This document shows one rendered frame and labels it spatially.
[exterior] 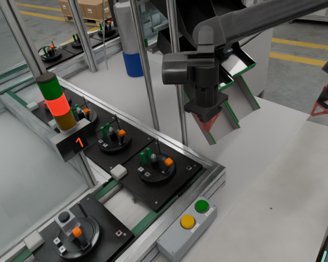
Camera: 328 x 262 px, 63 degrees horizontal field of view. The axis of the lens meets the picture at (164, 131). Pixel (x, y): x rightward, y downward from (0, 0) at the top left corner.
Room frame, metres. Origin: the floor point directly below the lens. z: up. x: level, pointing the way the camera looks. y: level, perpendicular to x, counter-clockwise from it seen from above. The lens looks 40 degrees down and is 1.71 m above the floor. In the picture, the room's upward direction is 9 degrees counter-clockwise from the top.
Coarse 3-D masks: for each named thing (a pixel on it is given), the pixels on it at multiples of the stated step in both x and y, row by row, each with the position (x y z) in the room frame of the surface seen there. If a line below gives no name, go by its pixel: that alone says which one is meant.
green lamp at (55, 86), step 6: (54, 78) 0.62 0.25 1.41; (42, 84) 0.60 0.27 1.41; (48, 84) 0.61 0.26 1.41; (54, 84) 0.61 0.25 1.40; (42, 90) 0.61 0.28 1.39; (48, 90) 0.60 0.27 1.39; (54, 90) 0.61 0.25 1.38; (60, 90) 0.62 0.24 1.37; (48, 96) 0.60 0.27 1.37; (54, 96) 0.61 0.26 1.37; (60, 96) 0.62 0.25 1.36
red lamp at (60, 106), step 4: (64, 96) 0.63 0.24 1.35; (48, 100) 0.61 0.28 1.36; (52, 100) 0.61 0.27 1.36; (56, 100) 0.61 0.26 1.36; (60, 100) 0.61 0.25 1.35; (64, 100) 0.62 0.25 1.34; (48, 104) 0.61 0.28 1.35; (52, 104) 0.60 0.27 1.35; (56, 104) 0.60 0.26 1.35; (60, 104) 0.61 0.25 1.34; (64, 104) 0.62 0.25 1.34; (68, 104) 0.63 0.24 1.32; (52, 108) 0.61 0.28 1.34; (56, 108) 0.60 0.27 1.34; (60, 108) 0.61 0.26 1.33; (64, 108) 0.61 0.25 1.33; (68, 108) 0.62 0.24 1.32; (52, 112) 0.61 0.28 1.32; (56, 112) 0.60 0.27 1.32; (60, 112) 0.61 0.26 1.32; (64, 112) 0.61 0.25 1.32
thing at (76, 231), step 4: (72, 228) 0.42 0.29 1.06; (76, 228) 0.41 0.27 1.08; (72, 232) 0.40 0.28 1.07; (76, 232) 0.40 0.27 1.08; (80, 232) 0.40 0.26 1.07; (76, 236) 0.39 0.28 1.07; (80, 236) 0.40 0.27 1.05; (80, 240) 0.40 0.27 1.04; (84, 240) 0.40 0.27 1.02; (84, 244) 0.40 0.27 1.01
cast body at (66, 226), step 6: (66, 210) 0.47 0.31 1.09; (60, 216) 0.44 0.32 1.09; (66, 216) 0.44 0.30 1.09; (72, 216) 0.44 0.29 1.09; (60, 222) 0.43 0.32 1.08; (66, 222) 0.43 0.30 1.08; (72, 222) 0.43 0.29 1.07; (78, 222) 0.44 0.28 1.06; (60, 228) 0.44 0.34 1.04; (66, 228) 0.42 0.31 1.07; (66, 234) 0.41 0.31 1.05; (72, 234) 0.41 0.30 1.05
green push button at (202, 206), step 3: (198, 201) 0.50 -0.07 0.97; (201, 201) 0.50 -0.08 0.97; (204, 201) 0.50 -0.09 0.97; (198, 204) 0.49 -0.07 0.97; (201, 204) 0.49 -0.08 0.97; (204, 204) 0.49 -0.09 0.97; (207, 204) 0.48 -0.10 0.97; (198, 207) 0.48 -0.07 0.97; (201, 207) 0.48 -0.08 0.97; (204, 207) 0.47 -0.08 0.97; (207, 207) 0.47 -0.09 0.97; (198, 210) 0.47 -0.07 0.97; (201, 210) 0.47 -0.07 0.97; (204, 210) 0.47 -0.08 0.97
